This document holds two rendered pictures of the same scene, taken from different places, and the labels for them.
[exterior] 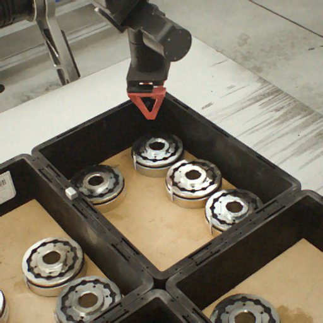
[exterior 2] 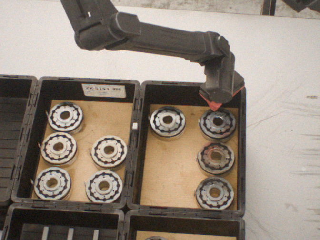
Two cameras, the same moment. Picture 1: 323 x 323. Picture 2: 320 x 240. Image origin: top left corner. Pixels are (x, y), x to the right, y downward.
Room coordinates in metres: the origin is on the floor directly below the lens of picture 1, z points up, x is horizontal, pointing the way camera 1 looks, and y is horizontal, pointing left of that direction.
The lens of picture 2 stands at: (0.17, -0.47, 2.32)
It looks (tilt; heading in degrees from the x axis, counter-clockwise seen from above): 58 degrees down; 42
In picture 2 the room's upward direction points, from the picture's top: 5 degrees counter-clockwise
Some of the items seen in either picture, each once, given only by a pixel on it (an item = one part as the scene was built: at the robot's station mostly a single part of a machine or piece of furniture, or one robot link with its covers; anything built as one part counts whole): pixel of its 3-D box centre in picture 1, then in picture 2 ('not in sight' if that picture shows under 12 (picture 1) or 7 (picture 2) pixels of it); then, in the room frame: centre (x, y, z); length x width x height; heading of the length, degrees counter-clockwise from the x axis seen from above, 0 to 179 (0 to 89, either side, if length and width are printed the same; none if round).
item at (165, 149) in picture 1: (157, 146); (218, 121); (0.93, 0.00, 0.86); 0.05 x 0.05 x 0.01
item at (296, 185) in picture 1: (159, 171); (189, 145); (0.80, 0.00, 0.92); 0.40 x 0.30 x 0.02; 33
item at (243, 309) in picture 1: (245, 320); not in sight; (0.52, -0.10, 0.86); 0.05 x 0.05 x 0.01
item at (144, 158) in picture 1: (157, 148); (217, 122); (0.93, 0.00, 0.86); 0.10 x 0.10 x 0.01
